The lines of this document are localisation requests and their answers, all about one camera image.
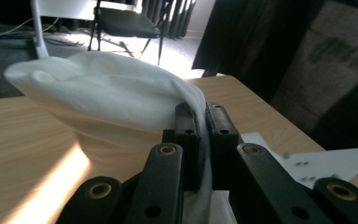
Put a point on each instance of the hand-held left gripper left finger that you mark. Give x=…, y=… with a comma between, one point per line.
x=189, y=140

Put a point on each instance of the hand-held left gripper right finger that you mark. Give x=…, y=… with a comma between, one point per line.
x=222, y=137

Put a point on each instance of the white skirt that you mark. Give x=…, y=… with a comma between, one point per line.
x=105, y=93

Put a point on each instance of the brown cardboard box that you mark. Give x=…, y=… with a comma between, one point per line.
x=329, y=71

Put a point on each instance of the black board panel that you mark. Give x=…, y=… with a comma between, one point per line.
x=227, y=37

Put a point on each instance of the black folding chair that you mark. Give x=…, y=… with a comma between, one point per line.
x=127, y=25

